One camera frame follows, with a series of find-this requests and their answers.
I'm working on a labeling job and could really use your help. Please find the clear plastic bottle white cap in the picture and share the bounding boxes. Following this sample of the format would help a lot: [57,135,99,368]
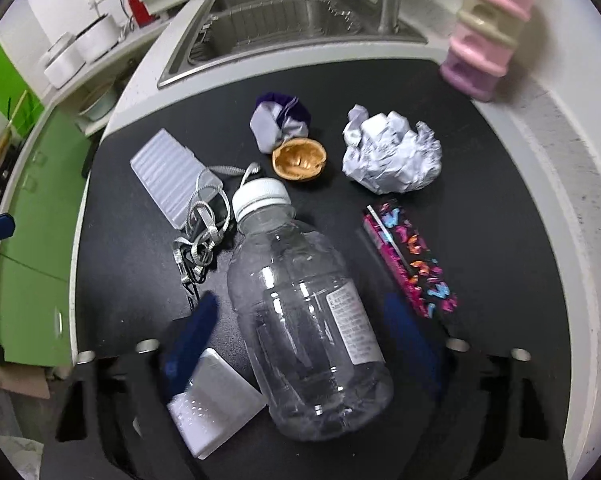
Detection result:
[226,178,395,442]

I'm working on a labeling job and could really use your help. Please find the black table mat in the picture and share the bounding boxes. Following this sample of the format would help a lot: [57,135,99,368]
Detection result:
[73,57,581,480]

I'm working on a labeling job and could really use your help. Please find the clear plastic card case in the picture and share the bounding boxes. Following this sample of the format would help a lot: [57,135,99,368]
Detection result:
[129,128,226,228]

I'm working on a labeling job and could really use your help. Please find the crumpled white paper ball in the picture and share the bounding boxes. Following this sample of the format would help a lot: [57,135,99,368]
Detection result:
[341,104,442,195]

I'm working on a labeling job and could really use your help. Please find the yellow kitchen utensils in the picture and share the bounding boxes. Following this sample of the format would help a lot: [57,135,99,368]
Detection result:
[0,90,31,181]

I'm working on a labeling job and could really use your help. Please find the white kitchen appliance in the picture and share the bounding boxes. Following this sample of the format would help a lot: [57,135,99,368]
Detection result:
[75,14,121,63]
[41,34,87,88]

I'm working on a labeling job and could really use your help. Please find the stainless steel sink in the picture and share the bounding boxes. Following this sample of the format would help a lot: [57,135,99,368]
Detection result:
[156,0,429,90]

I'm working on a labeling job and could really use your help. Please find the pale green bowl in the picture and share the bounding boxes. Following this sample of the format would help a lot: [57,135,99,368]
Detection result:
[78,82,120,122]

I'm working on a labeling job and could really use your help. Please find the silver lanyard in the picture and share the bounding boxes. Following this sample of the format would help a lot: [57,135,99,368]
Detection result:
[173,161,261,287]

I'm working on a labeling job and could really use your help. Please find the green cabinet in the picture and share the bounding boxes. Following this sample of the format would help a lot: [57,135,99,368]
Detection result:
[0,40,97,367]

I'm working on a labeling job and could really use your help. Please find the cardboard piece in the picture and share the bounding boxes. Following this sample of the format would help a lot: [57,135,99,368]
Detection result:
[0,362,51,400]

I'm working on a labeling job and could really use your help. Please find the pink purple stacked container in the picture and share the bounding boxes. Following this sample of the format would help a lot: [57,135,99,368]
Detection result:
[439,0,541,103]

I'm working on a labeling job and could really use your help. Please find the colourful patterned flat box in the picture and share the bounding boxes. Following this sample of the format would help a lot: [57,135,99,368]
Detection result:
[362,200,459,319]

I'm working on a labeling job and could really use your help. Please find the purple and white crumpled wrapper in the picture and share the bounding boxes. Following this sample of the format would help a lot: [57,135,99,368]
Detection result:
[249,91,312,154]

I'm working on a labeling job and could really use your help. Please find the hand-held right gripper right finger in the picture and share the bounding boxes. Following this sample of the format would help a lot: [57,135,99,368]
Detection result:
[381,290,567,480]

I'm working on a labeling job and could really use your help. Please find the wire sink basket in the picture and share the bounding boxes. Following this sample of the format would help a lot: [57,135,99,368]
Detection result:
[188,0,362,64]

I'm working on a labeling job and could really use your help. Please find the brown walnut shell half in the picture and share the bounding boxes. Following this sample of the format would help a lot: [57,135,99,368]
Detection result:
[272,139,328,181]

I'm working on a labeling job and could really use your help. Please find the small white box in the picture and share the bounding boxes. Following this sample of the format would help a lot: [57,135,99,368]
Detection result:
[166,348,267,460]

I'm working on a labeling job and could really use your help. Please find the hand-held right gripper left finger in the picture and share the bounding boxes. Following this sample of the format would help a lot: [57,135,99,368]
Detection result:
[40,290,221,480]

